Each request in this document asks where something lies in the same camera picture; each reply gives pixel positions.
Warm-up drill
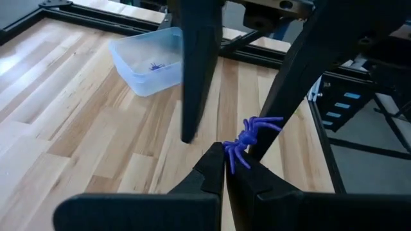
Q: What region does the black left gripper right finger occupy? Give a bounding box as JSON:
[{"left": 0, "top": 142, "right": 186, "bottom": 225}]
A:
[{"left": 226, "top": 151, "right": 411, "bottom": 231}]

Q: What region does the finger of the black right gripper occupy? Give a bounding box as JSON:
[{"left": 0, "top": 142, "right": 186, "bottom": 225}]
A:
[
  {"left": 179, "top": 0, "right": 224, "bottom": 144},
  {"left": 249, "top": 0, "right": 411, "bottom": 162}
]

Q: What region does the black aluminium table frame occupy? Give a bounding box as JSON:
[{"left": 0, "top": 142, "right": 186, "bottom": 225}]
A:
[{"left": 0, "top": 0, "right": 411, "bottom": 195}]

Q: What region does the silver frame bracket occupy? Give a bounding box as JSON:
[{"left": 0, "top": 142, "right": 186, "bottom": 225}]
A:
[{"left": 307, "top": 76, "right": 324, "bottom": 103}]

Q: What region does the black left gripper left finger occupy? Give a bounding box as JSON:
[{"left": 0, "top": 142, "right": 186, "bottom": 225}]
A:
[{"left": 53, "top": 142, "right": 225, "bottom": 231}]

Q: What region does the clear plastic bin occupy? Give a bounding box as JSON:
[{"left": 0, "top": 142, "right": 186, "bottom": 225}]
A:
[{"left": 108, "top": 26, "right": 184, "bottom": 98}]

